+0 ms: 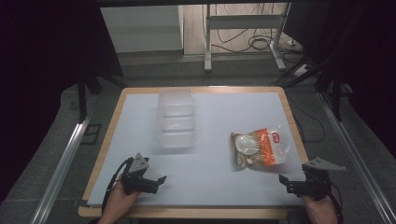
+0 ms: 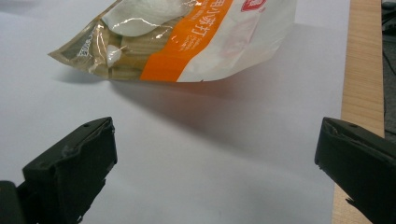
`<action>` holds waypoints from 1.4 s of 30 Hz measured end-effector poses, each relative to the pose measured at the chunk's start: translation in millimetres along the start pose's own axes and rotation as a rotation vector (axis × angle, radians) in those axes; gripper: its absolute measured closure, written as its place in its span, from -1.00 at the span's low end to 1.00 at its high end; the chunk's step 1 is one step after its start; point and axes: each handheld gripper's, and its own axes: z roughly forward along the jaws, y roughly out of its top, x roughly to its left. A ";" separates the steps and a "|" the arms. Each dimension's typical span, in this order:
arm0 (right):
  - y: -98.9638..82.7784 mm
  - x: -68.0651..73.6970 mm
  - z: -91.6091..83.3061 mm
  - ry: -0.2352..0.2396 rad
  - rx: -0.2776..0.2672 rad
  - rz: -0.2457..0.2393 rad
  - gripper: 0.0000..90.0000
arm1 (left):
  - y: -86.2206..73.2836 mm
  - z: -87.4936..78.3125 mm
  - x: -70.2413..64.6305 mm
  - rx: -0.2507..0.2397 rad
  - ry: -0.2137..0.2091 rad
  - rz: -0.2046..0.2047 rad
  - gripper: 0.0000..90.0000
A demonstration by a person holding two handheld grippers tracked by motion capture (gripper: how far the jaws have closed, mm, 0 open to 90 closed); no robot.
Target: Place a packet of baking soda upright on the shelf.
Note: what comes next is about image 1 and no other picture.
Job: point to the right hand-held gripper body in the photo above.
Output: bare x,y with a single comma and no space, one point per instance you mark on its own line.
314,180

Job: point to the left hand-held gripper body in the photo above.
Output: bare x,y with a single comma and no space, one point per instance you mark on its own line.
137,165

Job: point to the person's right hand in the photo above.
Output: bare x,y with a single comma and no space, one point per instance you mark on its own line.
320,210

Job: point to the person's left hand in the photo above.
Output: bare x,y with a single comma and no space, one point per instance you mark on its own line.
120,199

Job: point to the orange and clear snack bag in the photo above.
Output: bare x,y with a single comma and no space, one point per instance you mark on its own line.
261,149

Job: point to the white table mat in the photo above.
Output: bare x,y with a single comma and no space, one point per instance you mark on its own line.
211,168

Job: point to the black floor grille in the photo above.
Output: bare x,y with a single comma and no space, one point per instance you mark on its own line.
91,134

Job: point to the clear plastic container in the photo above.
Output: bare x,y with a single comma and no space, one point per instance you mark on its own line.
176,119

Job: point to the black metal stand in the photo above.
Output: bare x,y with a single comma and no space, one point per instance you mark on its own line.
82,93
336,90

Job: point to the white power strip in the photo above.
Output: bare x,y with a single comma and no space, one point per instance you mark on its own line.
300,70

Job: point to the white panel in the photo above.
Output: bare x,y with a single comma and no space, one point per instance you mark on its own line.
140,28

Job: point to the aluminium rail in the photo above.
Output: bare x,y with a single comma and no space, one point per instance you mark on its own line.
358,158
59,171

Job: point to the white metal desk frame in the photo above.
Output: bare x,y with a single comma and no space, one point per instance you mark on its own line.
243,21

